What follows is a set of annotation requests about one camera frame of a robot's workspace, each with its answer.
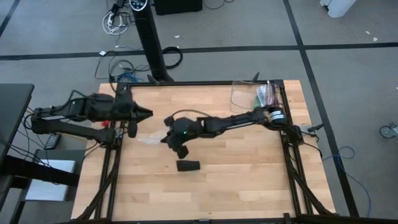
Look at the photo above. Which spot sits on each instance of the white trash can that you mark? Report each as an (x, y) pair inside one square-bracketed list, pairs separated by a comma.
[(339, 7)]

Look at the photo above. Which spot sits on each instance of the dark grey side cabinet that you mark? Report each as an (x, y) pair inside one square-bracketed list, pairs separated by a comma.
[(59, 154)]

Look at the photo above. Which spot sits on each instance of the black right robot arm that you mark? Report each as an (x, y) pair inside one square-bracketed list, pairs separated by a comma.
[(236, 121)]

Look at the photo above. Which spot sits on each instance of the black elastic bandage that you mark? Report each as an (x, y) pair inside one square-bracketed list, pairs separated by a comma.
[(188, 165)]

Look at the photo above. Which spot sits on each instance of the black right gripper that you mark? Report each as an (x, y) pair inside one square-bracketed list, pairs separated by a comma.
[(180, 143)]

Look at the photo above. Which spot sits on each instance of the black clamp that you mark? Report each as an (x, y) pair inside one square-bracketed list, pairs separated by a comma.
[(314, 127)]

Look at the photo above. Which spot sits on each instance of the white plug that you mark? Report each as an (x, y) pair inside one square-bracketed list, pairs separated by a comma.
[(102, 53)]

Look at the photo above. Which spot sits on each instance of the black aluminium table frame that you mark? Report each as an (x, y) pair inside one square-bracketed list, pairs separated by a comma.
[(202, 83)]

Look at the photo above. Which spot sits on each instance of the black power adapter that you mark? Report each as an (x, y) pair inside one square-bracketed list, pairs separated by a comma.
[(53, 141)]

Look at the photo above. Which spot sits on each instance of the black tower fan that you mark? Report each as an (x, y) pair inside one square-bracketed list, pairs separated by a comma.
[(149, 34)]

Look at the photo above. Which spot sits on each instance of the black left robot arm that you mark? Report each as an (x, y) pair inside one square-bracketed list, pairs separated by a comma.
[(77, 109)]

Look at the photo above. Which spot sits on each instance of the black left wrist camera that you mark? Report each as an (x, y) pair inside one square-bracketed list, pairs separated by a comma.
[(133, 130)]

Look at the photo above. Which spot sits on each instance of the black desk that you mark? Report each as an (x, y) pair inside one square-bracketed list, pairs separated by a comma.
[(14, 105)]

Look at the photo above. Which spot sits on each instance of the clear plastic zip bag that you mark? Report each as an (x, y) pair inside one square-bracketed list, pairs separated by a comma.
[(150, 138)]

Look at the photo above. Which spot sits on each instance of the white power strip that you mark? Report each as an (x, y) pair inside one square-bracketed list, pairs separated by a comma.
[(109, 19)]

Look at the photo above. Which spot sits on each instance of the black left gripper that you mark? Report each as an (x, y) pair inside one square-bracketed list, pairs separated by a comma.
[(124, 109)]

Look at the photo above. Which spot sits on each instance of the black box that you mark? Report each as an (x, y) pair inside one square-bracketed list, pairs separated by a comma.
[(177, 6)]

